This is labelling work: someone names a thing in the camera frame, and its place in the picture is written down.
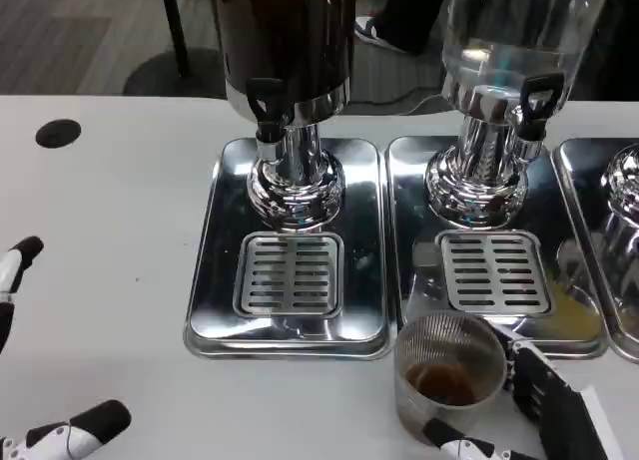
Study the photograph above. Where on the black round counter grommet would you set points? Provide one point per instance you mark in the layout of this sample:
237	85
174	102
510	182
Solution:
58	134

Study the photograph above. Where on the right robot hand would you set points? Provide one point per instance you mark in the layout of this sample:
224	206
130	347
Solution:
559	420

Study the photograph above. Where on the clear water drink dispenser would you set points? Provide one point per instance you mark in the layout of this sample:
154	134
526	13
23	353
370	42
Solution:
504	36

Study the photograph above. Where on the chrome drink dispenser pedestal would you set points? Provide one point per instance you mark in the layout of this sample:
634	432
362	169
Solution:
621	200

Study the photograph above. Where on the steel tray under dark dispenser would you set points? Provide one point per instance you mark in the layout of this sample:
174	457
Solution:
364	220

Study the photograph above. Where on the black stand with round base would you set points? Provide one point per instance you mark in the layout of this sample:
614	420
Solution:
175	76

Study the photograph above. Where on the person's leg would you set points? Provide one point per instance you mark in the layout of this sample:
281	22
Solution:
417	11

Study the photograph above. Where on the dark coffee drink dispenser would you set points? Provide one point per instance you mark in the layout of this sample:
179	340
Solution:
287	36

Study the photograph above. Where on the person's shoe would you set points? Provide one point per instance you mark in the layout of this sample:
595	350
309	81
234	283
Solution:
374	31

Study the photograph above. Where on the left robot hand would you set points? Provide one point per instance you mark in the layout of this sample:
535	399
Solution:
80	430

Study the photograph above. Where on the steel tray under clear dispenser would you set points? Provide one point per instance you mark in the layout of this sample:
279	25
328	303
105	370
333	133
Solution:
414	190

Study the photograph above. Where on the clear ribbed glass cup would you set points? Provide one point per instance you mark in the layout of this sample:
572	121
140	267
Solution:
444	380

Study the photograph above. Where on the steel drip grid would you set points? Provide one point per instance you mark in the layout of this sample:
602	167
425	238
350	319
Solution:
289	275
494	273

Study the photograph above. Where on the black tap of dark dispenser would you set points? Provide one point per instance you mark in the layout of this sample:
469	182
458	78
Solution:
265	106

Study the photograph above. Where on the black tap of clear dispenser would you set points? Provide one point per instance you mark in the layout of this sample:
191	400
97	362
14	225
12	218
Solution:
538	106

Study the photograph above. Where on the steel tray with cut-off pedestal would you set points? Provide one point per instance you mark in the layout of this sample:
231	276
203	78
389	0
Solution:
581	180

